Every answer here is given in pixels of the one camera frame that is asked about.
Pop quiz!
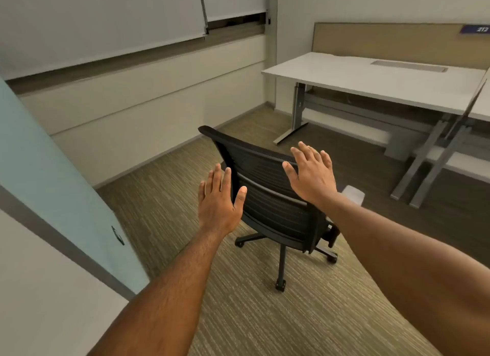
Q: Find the person's left hand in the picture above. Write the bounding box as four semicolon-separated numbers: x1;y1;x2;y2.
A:
197;163;248;239

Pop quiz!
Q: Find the person's right hand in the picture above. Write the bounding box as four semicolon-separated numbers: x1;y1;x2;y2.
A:
282;141;338;210

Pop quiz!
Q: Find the black mesh office chair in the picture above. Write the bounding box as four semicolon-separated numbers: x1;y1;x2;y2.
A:
198;125;365;293

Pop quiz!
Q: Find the person's right forearm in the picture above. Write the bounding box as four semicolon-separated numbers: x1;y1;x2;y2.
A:
317;193;490;356

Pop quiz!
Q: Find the person's left forearm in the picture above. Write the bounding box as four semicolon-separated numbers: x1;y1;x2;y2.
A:
87;229;231;356

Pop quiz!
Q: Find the beige desk partition panel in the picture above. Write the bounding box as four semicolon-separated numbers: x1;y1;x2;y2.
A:
312;22;490;71

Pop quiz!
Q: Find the wide white roller blind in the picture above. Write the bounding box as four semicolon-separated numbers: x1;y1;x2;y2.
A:
0;0;208;81

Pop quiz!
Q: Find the grey cable cover plate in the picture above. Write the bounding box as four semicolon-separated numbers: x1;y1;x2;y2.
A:
370;59;449;73

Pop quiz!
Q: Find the grey blind side rail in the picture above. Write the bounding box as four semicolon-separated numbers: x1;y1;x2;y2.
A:
198;0;210;35

